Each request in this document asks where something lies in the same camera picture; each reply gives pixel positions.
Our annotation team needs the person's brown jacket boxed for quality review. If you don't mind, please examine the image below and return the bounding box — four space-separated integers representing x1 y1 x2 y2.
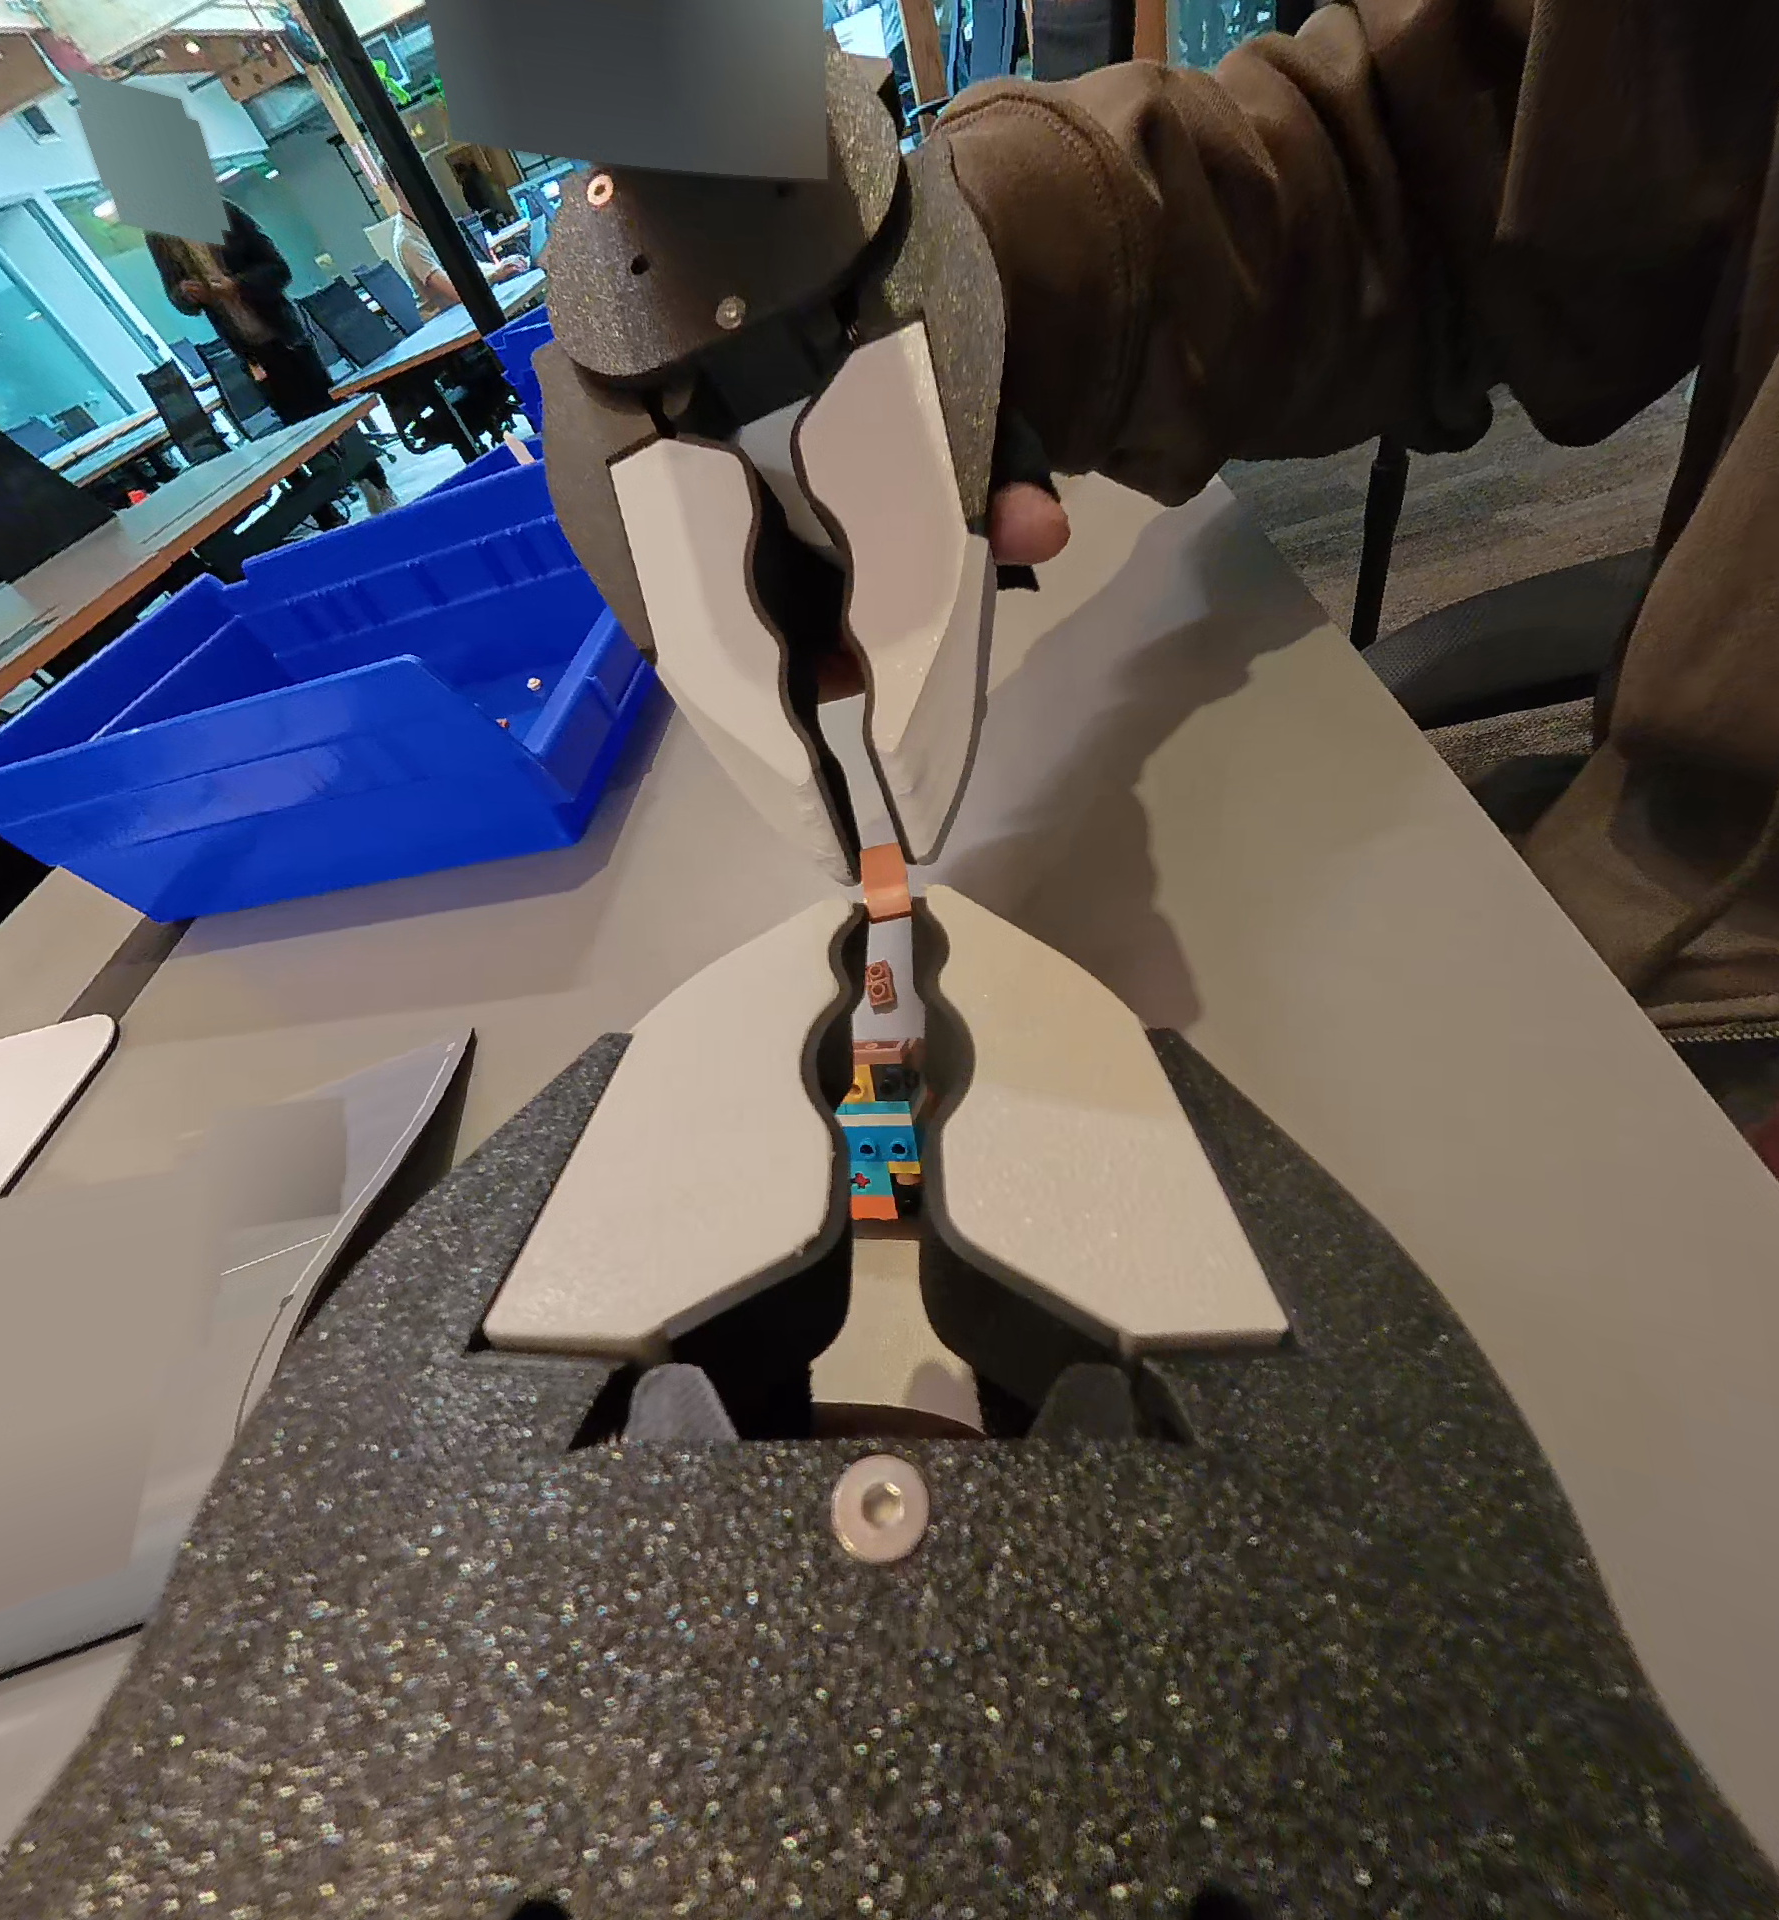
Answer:
1489 0 1779 1248

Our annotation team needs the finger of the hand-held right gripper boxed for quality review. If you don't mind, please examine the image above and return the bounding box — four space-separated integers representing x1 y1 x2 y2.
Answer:
607 432 858 887
791 317 997 870

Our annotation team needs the person's right forearm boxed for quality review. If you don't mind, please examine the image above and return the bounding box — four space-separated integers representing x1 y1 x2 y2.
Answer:
926 0 1701 513

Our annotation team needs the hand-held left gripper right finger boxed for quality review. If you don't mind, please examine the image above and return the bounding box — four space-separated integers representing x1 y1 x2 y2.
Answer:
910 886 1293 1404

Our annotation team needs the black pole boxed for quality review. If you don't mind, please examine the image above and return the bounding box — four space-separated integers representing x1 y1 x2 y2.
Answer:
295 0 507 338

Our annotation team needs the grey instruction booklet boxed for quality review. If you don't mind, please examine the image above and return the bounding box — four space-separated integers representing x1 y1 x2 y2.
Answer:
0 1027 473 1705

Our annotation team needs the multicolour toy brick model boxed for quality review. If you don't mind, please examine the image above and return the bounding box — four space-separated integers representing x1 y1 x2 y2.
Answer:
828 918 933 1223

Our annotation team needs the wooden background desk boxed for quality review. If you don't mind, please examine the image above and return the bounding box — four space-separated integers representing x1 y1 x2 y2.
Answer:
0 397 380 753

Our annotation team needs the person's black chair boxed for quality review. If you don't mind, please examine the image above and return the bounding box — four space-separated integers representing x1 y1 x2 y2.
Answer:
1346 434 1656 843

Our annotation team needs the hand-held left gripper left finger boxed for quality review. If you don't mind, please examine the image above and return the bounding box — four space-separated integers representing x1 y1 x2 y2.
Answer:
482 900 853 1404

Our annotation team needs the person's right hand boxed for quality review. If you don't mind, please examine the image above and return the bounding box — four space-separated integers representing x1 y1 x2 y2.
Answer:
980 452 1073 571

